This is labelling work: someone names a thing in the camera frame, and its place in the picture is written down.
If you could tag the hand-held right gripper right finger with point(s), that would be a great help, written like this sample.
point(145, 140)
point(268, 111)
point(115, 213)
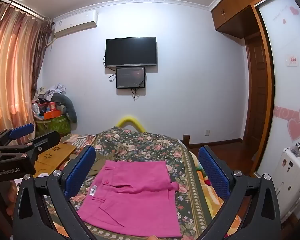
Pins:
point(213, 170)

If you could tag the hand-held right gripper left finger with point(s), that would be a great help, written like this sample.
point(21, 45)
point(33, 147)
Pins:
point(80, 170)

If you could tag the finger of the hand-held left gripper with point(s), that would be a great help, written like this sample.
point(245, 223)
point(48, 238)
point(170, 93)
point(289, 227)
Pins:
point(22, 130)
point(46, 140)

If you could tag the pink pants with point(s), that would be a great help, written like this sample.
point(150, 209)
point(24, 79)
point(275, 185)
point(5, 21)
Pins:
point(130, 195)

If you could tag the green storage box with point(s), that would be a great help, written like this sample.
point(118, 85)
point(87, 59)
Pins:
point(56, 127)

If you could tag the wooden lap desk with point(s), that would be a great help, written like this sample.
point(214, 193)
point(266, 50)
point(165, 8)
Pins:
point(53, 155)

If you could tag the olive green garment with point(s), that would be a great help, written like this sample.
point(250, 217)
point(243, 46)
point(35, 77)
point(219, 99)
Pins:
point(102, 163)

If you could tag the orange box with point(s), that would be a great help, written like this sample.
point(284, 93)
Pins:
point(52, 115)

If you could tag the striped cloth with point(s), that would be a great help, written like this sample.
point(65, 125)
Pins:
point(77, 140)

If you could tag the orange striped blanket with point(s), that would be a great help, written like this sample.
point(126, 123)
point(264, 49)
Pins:
point(216, 205)

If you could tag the grey plush pillow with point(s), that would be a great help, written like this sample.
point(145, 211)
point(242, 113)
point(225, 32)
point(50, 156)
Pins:
point(70, 108)

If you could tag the pile of clutter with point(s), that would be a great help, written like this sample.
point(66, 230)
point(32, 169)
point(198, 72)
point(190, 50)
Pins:
point(48, 97)

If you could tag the pink curtain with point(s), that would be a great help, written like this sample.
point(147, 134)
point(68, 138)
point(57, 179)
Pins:
point(10, 67)

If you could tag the green floral bedspread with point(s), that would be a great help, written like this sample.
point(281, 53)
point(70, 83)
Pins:
point(145, 145)

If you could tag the yellow foam arch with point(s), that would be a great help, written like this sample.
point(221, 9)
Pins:
point(130, 120)

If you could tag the brown sheer curtain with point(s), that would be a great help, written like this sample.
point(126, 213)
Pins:
point(43, 55)

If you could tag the white suitcase with stickers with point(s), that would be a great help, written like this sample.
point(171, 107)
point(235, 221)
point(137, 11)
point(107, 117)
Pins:
point(293, 175)

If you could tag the brown wooden door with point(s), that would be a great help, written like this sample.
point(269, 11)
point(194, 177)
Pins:
point(258, 100)

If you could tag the white wardrobe door with hearts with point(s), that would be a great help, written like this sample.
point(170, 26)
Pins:
point(287, 100)

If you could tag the white air conditioner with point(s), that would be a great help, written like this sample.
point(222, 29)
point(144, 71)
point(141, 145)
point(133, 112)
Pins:
point(75, 22)

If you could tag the wooden overhead cabinet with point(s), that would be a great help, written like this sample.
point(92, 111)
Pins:
point(236, 10)

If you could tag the white wall socket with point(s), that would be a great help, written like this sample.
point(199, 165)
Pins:
point(207, 132)

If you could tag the wooden bed post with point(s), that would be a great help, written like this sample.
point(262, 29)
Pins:
point(186, 139)

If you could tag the small black wall monitor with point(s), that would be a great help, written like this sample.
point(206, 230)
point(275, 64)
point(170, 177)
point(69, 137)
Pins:
point(130, 77)

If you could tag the black wall television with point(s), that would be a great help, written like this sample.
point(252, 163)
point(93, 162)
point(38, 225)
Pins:
point(130, 51)

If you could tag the white wall switch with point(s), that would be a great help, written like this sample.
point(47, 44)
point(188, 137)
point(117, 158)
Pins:
point(292, 60)

